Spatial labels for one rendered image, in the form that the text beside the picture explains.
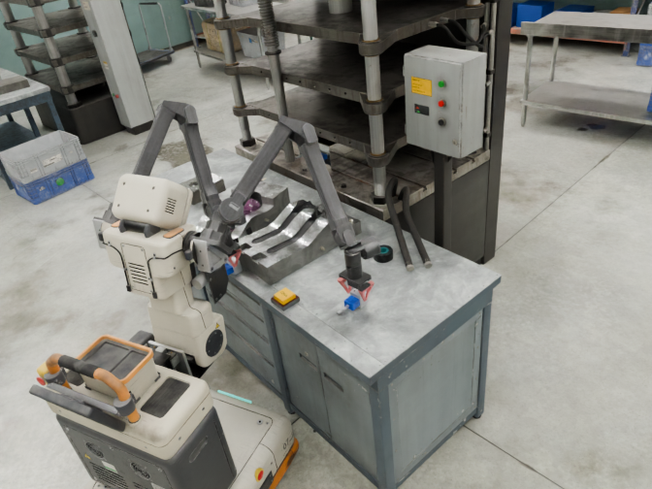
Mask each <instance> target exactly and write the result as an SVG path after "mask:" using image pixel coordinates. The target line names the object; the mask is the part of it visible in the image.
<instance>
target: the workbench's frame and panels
mask: <svg viewBox="0 0 652 489"><path fill-rule="evenodd" d="M228 278H229V280H228V285H227V290H226V293H225V294H224V295H223V297H222V298H221V299H220V300H219V301H218V302H217V303H216V304H215V303H214V302H213V299H212V293H211V290H210V287H209V284H208V283H207V284H206V285H205V286H204V287H203V288H202V289H196V288H195V287H194V286H192V287H191V289H192V294H193V297H194V298H198V299H202V300H206V301H208V302H210V303H211V305H212V312H215V313H218V314H221V315H222V316H223V320H224V326H225V332H226V339H227V343H226V347H225V349H227V350H228V351H230V352H231V353H232V354H233V355H234V356H235V357H236V358H237V359H238V360H239V361H240V362H241V363H243V364H244V365H245V366H246V367H247V368H248V369H249V370H250V371H251V372H252V373H253V374H255V375H256V376H257V377H258V378H259V379H260V380H261V381H262V382H263V383H264V384H265V385H267V386H268V387H269V388H270V389H271V390H272V391H273V392H274V393H275V394H276V395H277V396H279V397H280V398H281V399H282V400H283V402H284V406H285V409H286V410H287V411H288V413H289V414H295V413H297V414H298V415H299V416H300V417H301V418H302V419H304V420H305V421H306V422H307V423H308V424H309V425H310V426H311V427H312V428H313V429H314V430H315V431H316V432H317V433H318V434H319V435H320V436H321V437H322V438H324V439H325V440H326V441H328V442H329V443H330V444H331V445H332V446H333V447H334V448H335V449H336V450H337V451H338V452H340V454H341V455H342V456H343V457H344V458H345V459H346V460H347V461H348V462H349V463H350V464H352V465H353V466H354V467H355V468H356V469H357V470H358V471H359V472H360V473H361V474H363V475H364V476H365V477H366V478H367V479H368V480H369V481H370V482H371V483H372V484H373V485H374V486H376V487H377V488H378V489H397V488H398V487H399V486H400V485H401V484H402V483H403V482H404V481H405V480H406V479H408V478H409V477H410V476H411V475H412V474H413V473H414V472H415V471H416V470H417V469H418V468H419V467H420V466H421V465H422V464H423V463H424V462H425V461H426V460H428V459H429V458H430V457H431V456H432V455H433V454H434V453H435V452H436V451H437V450H438V449H439V448H440V447H441V446H442V445H443V444H444V443H445V442H446V441H447V440H449V439H450V438H451V437H452V436H453V435H454V434H455V433H456V432H457V431H458V430H459V429H460V428H461V427H462V426H463V425H464V424H465V423H466V422H467V421H468V420H470V419H471V418H472V417H473V418H475V419H478V418H480V417H481V414H482V413H483V412H484V401H485V387H486V374H487V360H488V346H489V333H490V319H491V306H492V298H493V288H495V287H496V286H497V285H498V284H500V283H501V277H499V278H498V279H496V280H495V281H494V282H493V283H491V284H490V285H489V286H487V287H486V288H485V289H484V290H482V291H481V292H480V293H478V294H477V295H476V296H475V297H473V298H472V299H471V300H469V301H468V302H467V303H466V304H464V305H463V306H462V307H460V308H459V309H458V310H456V311H455V312H454V313H452V314H451V315H450V316H449V317H447V318H446V319H445V320H444V321H443V322H442V323H441V324H439V325H438V326H437V327H435V328H434V329H433V330H432V331H430V332H429V333H428V334H426V335H425V336H424V337H423V338H421V339H420V340H419V341H417V342H416V343H415V344H413V345H412V346H411V347H409V348H408V349H407V350H406V351H404V352H403V353H402V354H401V355H399V356H398V357H397V358H395V359H394V360H393V361H392V362H390V363H389V364H388V365H386V366H385V367H384V368H383V369H381V370H380V371H379V372H377V373H376V374H375V375H373V376H372V377H371V378H368V377H366V376H365V375H363V374H362V373H361V372H359V371H358V370H357V369H355V368H354V367H353V366H351V365H350V364H349V363H347V362H346V361H344V360H343V359H342V358H341V357H340V356H339V355H337V354H336V353H335V352H333V351H332V350H331V349H329V348H328V347H327V346H325V345H324V344H323V343H321V342H320V341H318V340H317V339H315V338H314V337H313V336H311V335H310V334H309V333H307V332H306V331H305V330H303V329H302V328H301V327H299V326H298V325H297V324H295V323H294V322H293V321H291V320H290V319H289V318H287V317H286V316H285V315H283V314H282V313H280V312H279V311H278V310H276V309H275V308H273V307H272V306H271V305H269V304H268V303H267V302H265V301H264V300H263V299H261V298H260V297H259V296H257V295H256V294H255V293H253V292H252V291H250V290H249V289H248V288H246V287H245V286H244V285H242V284H241V283H240V282H238V281H237V280H236V279H234V278H233V277H231V276H230V275H229V276H228Z"/></svg>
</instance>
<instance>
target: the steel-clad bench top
mask: <svg viewBox="0 0 652 489"><path fill-rule="evenodd" d="M207 159H208V162H209V166H210V169H211V172H212V173H213V174H215V175H217V176H219V177H221V178H223V179H224V184H225V188H226V191H223V192H221V193H219V194H218V195H219V198H220V199H221V201H223V200H224V199H226V198H230V195H231V189H232V188H233V187H234V186H236V185H237V184H238V183H239V182H240V180H241V179H242V177H243V176H244V174H245V172H246V171H247V169H248V167H249V166H250V164H251V163H252V161H250V160H248V159H246V158H244V157H242V156H240V155H238V154H236V153H234V152H232V151H230V150H227V149H225V148H222V149H219V150H217V151H214V152H212V153H210V154H207ZM195 177H196V176H195V173H194V169H193V166H192V163H191V161H190V162H187V163H185V164H183V165H180V166H178V167H176V168H174V169H171V170H169V171H166V172H164V173H161V174H159V175H156V176H154V177H153V178H160V179H168V180H170V181H173V182H175V183H178V184H180V183H182V182H184V181H187V180H189V179H193V178H195ZM264 178H266V179H264ZM262 179H264V180H263V181H262V182H266V183H271V184H276V185H281V186H286V187H288V193H289V198H290V204H291V203H293V202H295V201H298V200H305V201H307V202H308V201H311V203H312V204H313V205H316V206H317V205H319V204H321V200H320V197H319V195H318V192H317V190H314V189H312V188H310V187H308V186H306V185H303V184H301V183H299V182H297V181H295V180H293V179H290V178H288V177H286V176H283V175H281V174H279V173H277V172H275V171H272V170H270V169H268V171H267V172H266V174H265V175H264V177H263V178H262ZM202 204H203V203H202V202H200V203H198V204H196V205H194V206H193V205H192V204H191V205H190V209H189V214H188V218H187V221H186V223H189V224H193V225H195V226H196V225H197V223H198V222H199V220H200V219H201V217H202V215H203V213H204V211H203V207H202ZM341 204H342V208H343V210H344V212H345V213H346V214H347V215H350V216H352V217H354V218H356V219H358V220H360V221H361V231H362V233H360V234H358V235H357V236H355V240H356V242H357V241H359V240H362V239H365V238H368V237H369V236H374V237H375V239H376V240H377V241H378V243H379V245H389V246H391V247H392V248H393V259H392V260H391V261H389V262H386V263H379V262H376V261H375V260H374V257H371V258H369V259H367V260H365V259H363V258H362V257H361V260H362V270H363V272H365V273H367V274H369V275H371V276H372V279H370V280H371V281H373V282H374V283H375V284H374V286H373V288H372V290H371V291H370V294H369V297H368V303H367V304H366V305H365V306H363V307H362V308H359V307H358V308H357V309H355V310H350V309H347V310H345V311H344V312H342V313H341V314H340V315H337V312H338V311H339V310H341V309H342V308H343V307H344V300H345V299H346V298H348V297H349V296H350V293H347V292H346V291H345V290H344V288H343V287H342V286H341V285H340V284H339V283H338V278H339V273H341V272H342V271H343V270H345V261H344V253H343V251H344V249H342V250H340V248H339V247H338V246H337V247H335V248H334V249H332V250H330V251H329V252H327V253H325V254H323V255H322V256H320V257H318V258H317V259H315V260H313V261H311V262H310V263H308V264H307V265H306V266H304V267H302V268H301V269H299V270H297V271H295V272H294V273H292V274H290V275H289V276H287V277H284V278H283V279H281V280H279V281H278V282H276V283H274V284H272V285H270V284H268V283H267V282H266V281H264V280H263V279H261V278H260V277H258V276H257V275H255V274H254V273H252V272H251V271H249V270H248V269H247V268H245V267H244V266H242V265H241V266H242V271H241V272H240V273H238V274H236V275H234V274H233V273H232V274H231V275H230V276H231V277H233V278H234V279H236V280H237V281H238V282H240V283H241V284H242V285H244V286H245V287H246V288H248V289H249V290H250V291H252V292H253V293H255V294H256V295H257V296H259V297H260V298H261V299H263V300H264V301H265V302H267V303H268V304H269V305H271V306H272V307H273V308H275V309H276V310H278V311H279V312H280V313H282V314H283V315H285V316H286V317H287V318H289V319H290V320H291V321H293V322H294V323H295V324H297V325H298V326H299V327H301V328H302V329H303V330H305V331H306V332H307V333H309V334H310V335H311V336H313V337H314V338H315V339H317V340H318V341H320V342H321V343H323V344H324V345H325V346H327V347H328V348H329V349H331V350H332V351H333V352H335V353H336V354H337V355H339V356H340V357H341V358H342V359H343V360H344V361H346V362H347V363H349V364H350V365H351V366H353V367H354V368H355V369H357V370H358V371H359V372H361V373H362V374H363V375H365V376H366V377H368V378H371V377H372V376H373V375H375V374H376V373H377V372H379V371H380V370H381V369H383V368H384V367H385V366H386V365H388V364H389V363H390V362H392V361H393V360H394V359H395V358H397V357H398V356H399V355H401V354H402V353H403V352H404V351H406V350H407V349H408V348H409V347H411V346H412V345H413V344H415V343H416V342H417V341H419V340H420V339H421V338H423V337H424V336H425V335H426V334H428V333H429V332H430V331H432V330H433V329H434V328H435V327H437V326H438V325H439V324H441V323H442V322H443V321H444V320H445V319H446V318H447V317H449V316H450V315H451V314H452V313H454V312H455V311H456V310H458V309H459V308H460V307H462V306H463V305H464V304H466V303H467V302H468V301H469V300H471V299H472V298H473V297H475V296H476V295H477V294H478V293H480V292H481V291H482V290H484V289H485V288H486V287H487V286H489V285H490V284H491V283H493V282H494V281H495V280H496V279H498V278H499V277H501V276H502V275H500V274H498V273H496V272H494V271H491V270H489V269H487V268H485V267H483V266H480V265H478V264H476V263H474V262H473V261H471V260H468V259H466V258H464V257H462V256H460V255H457V254H455V253H453V252H451V251H449V250H446V249H444V248H442V247H440V246H438V245H435V244H432V243H430V242H428V241H425V240H423V239H421V240H422V243H423V244H424V246H425V249H426V251H427V253H428V255H429V258H430V260H431V262H432V265H433V266H432V267H431V268H429V269H426V268H425V266H424V264H423V261H422V259H421V257H420V254H419V252H418V249H417V247H416V245H415V242H414V240H413V238H412V235H411V233H409V232H407V231H404V230H402V231H403V234H404V237H405V240H406V244H407V249H408V252H409V255H410V258H411V261H412V264H413V267H414V270H413V271H411V272H408V271H407V268H406V265H405V261H404V258H403V255H402V252H401V250H400V246H399V243H398V240H397V237H396V233H395V230H394V227H393V225H391V224H389V223H387V222H385V221H383V220H380V219H378V218H376V217H374V216H372V215H369V214H367V213H365V212H362V211H359V210H357V209H355V208H353V207H351V206H349V205H347V204H345V203H343V202H341ZM370 280H369V281H370ZM369 281H366V282H369ZM285 287H286V288H287V289H289V290H290V291H292V292H293V293H295V294H296V295H297V296H299V297H300V302H298V303H297V304H295V305H294V306H292V307H290V308H289V309H287V310H285V311H283V310H281V309H280V308H278V307H277V306H276V305H274V304H273V303H272V302H271V298H272V297H274V294H276V293H278V291H280V290H282V289H283V288H285Z"/></svg>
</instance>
